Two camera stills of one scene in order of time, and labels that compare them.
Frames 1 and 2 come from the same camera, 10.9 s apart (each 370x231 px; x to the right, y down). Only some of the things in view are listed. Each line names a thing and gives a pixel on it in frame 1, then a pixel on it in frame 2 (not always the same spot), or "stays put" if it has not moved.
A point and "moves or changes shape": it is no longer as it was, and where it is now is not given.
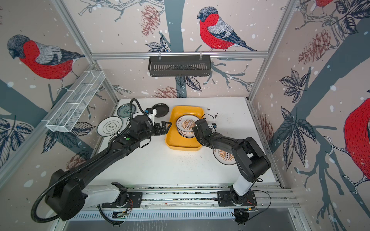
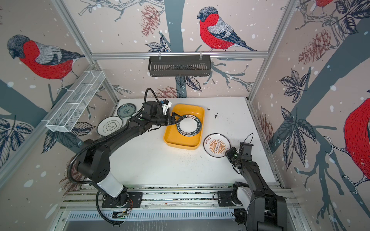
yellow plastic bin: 174,141 stays put
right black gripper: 195,128 to 230,153
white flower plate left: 109,126 stays put
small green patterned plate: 124,110 stays put
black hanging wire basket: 179,66 stays put
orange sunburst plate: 223,157 moves or changes shape
